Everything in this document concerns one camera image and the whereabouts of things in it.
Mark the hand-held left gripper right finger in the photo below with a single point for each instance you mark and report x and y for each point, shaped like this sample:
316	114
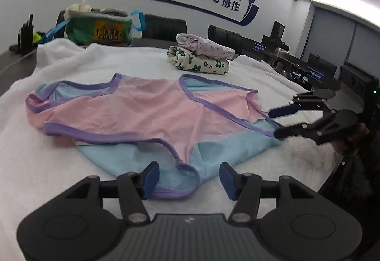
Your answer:
228	182

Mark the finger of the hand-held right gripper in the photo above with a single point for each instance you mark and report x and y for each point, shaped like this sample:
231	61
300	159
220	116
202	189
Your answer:
292	131
283	111

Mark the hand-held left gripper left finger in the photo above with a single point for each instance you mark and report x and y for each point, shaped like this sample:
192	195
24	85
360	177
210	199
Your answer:
150	180

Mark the pink and blue underwear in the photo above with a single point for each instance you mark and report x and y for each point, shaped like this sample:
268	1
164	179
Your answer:
142	106

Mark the person's right forearm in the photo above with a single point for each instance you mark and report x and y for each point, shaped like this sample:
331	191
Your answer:
356	180

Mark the person's right hand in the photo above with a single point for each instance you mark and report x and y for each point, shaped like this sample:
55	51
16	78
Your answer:
363	133

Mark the black desk monitor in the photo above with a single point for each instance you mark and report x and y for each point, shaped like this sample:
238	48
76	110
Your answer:
278	28
274	42
322	65

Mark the folded cream floral cloth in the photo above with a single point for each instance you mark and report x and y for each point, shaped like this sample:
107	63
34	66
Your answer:
202	63

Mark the folded lilac print cloth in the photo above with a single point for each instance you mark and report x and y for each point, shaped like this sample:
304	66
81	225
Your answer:
207	45

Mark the white fluffy blanket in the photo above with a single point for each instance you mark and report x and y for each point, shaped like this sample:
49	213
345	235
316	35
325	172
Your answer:
112	62

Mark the yellow-green item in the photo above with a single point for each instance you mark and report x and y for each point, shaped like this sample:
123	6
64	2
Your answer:
36	38

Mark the cream cloth in bag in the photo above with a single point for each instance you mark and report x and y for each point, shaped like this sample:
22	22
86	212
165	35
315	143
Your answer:
78	8

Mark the black handheld radios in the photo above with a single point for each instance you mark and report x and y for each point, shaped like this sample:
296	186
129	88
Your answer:
25	35

